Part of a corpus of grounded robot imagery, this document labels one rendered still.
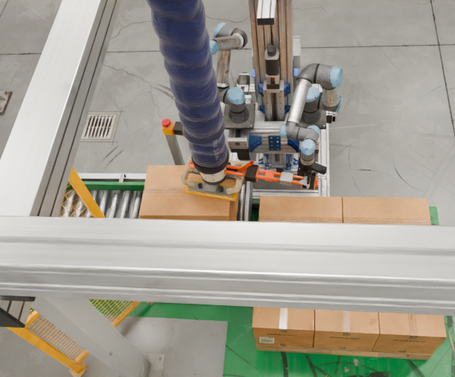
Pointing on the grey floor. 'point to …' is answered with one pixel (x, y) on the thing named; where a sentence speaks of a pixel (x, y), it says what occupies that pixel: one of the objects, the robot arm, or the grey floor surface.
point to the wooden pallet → (343, 352)
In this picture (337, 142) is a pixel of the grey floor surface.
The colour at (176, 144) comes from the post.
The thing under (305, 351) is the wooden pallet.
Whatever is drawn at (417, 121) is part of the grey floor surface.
